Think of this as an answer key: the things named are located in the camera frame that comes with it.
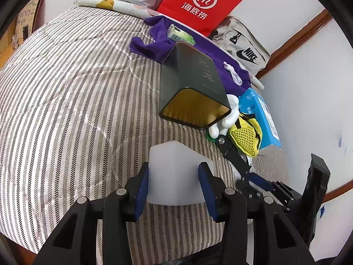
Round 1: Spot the dark green tin box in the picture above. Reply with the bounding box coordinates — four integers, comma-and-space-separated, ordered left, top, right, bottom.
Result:
158, 41, 232, 130

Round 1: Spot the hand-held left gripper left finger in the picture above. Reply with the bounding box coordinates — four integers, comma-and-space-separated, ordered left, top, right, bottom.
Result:
34, 161, 151, 265

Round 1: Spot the yellow mesh pouch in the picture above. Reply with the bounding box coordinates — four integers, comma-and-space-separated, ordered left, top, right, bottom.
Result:
229, 113, 262, 158

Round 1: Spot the blue packet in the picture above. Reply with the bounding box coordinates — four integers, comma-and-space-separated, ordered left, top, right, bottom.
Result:
238, 88, 282, 150

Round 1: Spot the white plastic box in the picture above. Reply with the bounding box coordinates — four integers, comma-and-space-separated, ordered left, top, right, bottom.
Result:
147, 141, 214, 206

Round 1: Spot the green and white tissue packet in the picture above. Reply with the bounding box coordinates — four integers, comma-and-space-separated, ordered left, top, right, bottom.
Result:
167, 24, 196, 46

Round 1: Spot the red paper bag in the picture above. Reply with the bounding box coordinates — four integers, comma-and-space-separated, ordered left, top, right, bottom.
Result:
157, 0, 246, 38

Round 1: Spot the wooden wall trim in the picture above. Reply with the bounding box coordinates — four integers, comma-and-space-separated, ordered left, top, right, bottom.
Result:
256, 8, 333, 79

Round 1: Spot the striped grey blanket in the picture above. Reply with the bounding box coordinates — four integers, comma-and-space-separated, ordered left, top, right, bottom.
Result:
0, 6, 290, 265

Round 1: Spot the white crumpled cloth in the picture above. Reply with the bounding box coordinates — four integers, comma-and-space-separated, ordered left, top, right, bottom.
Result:
223, 61, 244, 85

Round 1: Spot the grey waist bag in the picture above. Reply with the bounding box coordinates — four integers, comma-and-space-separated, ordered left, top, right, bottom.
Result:
211, 17, 271, 76

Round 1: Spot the purple towel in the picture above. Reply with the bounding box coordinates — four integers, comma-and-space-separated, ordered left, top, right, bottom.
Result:
130, 15, 251, 94

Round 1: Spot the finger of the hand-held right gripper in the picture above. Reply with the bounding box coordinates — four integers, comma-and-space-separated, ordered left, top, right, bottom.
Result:
215, 135, 253, 172
237, 172, 276, 192

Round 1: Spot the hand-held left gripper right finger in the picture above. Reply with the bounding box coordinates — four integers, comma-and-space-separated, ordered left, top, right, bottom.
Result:
198, 161, 316, 265

